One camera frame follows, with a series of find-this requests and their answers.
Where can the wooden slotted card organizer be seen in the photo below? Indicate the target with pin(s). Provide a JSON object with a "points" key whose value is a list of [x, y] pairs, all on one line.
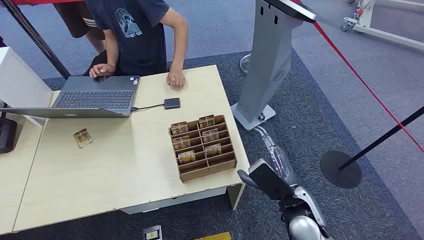
{"points": [[212, 165]]}

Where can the white box monitor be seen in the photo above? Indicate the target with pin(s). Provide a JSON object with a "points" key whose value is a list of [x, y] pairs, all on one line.
{"points": [[20, 79]]}

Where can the floor power socket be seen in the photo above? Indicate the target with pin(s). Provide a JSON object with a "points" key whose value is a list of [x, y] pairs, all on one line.
{"points": [[152, 233]]}

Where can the person's right forearm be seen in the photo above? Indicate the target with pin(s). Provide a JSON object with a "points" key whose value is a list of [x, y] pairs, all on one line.
{"points": [[112, 53]]}

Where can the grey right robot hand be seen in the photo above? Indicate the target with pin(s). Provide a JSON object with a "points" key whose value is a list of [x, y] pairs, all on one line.
{"points": [[266, 139]]}

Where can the person's left hand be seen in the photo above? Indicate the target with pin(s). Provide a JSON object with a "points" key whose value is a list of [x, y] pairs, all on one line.
{"points": [[175, 79]]}

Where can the black stanchion pole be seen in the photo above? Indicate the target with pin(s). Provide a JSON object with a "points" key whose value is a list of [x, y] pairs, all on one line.
{"points": [[36, 38]]}

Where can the white round floor base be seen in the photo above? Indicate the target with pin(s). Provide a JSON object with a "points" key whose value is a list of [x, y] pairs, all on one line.
{"points": [[244, 64]]}

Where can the yellow floor tape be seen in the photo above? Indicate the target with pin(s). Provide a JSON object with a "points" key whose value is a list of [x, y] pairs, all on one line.
{"points": [[213, 236]]}

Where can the white desk support panel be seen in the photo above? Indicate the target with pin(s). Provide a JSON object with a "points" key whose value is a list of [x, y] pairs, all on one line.
{"points": [[172, 200]]}

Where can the clear plastic wrap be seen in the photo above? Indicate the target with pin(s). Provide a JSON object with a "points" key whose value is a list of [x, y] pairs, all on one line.
{"points": [[283, 162]]}

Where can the grey kiosk stand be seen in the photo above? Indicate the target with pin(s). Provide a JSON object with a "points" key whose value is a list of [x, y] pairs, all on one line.
{"points": [[268, 63]]}

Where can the small black card reader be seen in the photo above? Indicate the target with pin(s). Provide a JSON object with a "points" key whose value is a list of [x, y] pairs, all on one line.
{"points": [[172, 103]]}

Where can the black stanchion with disc base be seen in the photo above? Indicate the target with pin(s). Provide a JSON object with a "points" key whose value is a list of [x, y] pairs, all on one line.
{"points": [[341, 170]]}

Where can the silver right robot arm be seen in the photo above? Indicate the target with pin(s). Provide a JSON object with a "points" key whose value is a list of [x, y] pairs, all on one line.
{"points": [[303, 225]]}

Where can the person's left forearm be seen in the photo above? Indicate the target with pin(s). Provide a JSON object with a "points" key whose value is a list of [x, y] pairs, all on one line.
{"points": [[179, 53]]}

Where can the black monitor stand base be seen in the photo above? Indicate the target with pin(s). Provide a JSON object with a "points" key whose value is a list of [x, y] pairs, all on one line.
{"points": [[7, 136]]}

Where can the person's right hand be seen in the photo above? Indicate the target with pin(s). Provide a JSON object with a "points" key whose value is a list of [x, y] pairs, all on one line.
{"points": [[103, 69]]}

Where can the white wheeled cart frame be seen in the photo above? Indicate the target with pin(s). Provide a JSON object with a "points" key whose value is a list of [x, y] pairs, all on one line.
{"points": [[367, 23]]}

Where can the person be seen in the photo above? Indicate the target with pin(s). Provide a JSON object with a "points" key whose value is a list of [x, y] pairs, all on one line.
{"points": [[139, 39], [76, 20]]}

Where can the gold brown card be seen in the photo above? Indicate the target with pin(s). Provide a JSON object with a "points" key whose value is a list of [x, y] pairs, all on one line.
{"points": [[179, 128], [210, 135], [186, 157], [206, 121], [213, 150], [82, 138], [181, 142]]}

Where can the red barrier tape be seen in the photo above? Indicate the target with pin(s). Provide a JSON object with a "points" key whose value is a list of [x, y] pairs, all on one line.
{"points": [[49, 1], [364, 82]]}

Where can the grey open laptop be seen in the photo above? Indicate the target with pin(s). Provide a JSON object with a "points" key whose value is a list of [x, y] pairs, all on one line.
{"points": [[96, 96]]}

